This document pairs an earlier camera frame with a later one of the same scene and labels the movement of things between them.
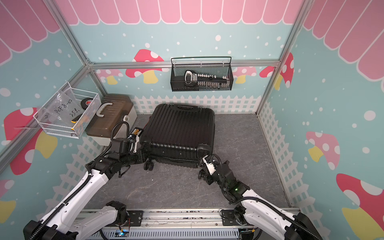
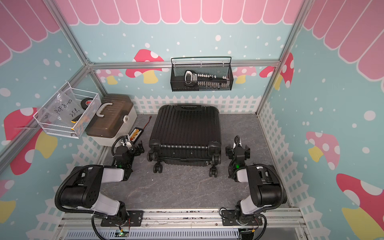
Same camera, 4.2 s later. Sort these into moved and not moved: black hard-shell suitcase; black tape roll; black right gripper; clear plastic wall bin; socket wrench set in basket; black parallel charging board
Moved: black right gripper; black hard-shell suitcase
Not moved: socket wrench set in basket; black parallel charging board; clear plastic wall bin; black tape roll
